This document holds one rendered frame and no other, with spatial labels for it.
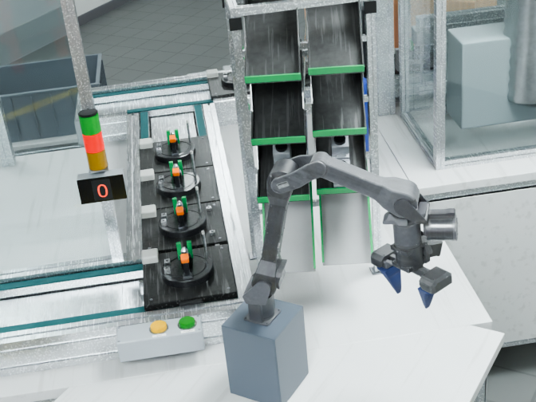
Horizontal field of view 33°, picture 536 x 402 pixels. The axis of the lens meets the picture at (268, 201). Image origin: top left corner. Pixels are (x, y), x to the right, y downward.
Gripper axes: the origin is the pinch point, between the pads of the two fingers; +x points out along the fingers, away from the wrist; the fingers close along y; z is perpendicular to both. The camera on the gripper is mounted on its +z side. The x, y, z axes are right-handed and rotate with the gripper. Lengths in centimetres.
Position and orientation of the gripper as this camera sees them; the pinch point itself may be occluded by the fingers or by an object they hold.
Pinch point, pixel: (411, 286)
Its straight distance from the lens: 197.9
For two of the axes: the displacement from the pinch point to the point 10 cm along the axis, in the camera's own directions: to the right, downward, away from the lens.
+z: 7.7, -4.0, 4.9
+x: 1.5, 8.6, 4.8
